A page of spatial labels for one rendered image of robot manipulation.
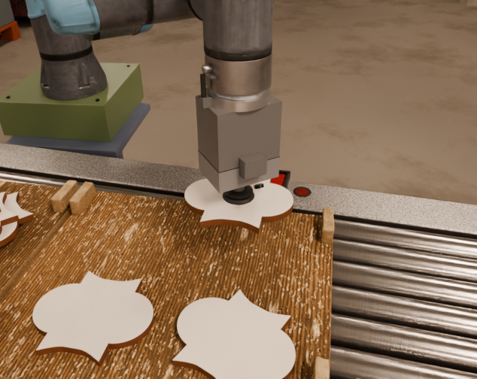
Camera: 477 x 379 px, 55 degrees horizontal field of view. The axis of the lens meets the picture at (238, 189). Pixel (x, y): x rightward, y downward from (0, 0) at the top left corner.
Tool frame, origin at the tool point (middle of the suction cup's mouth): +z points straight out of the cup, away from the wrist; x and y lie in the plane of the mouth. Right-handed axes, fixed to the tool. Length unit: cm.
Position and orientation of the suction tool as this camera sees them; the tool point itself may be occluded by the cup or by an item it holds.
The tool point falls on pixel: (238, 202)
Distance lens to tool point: 62.4
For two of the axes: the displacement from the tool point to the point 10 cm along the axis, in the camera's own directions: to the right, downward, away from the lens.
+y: 8.9, -2.6, 3.8
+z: 0.0, 8.3, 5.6
